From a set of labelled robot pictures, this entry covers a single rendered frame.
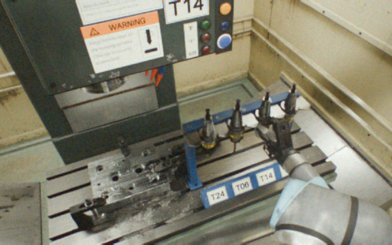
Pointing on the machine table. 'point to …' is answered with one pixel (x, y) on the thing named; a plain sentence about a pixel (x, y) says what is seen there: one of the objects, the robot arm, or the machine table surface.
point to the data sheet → (113, 9)
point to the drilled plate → (145, 190)
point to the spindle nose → (106, 86)
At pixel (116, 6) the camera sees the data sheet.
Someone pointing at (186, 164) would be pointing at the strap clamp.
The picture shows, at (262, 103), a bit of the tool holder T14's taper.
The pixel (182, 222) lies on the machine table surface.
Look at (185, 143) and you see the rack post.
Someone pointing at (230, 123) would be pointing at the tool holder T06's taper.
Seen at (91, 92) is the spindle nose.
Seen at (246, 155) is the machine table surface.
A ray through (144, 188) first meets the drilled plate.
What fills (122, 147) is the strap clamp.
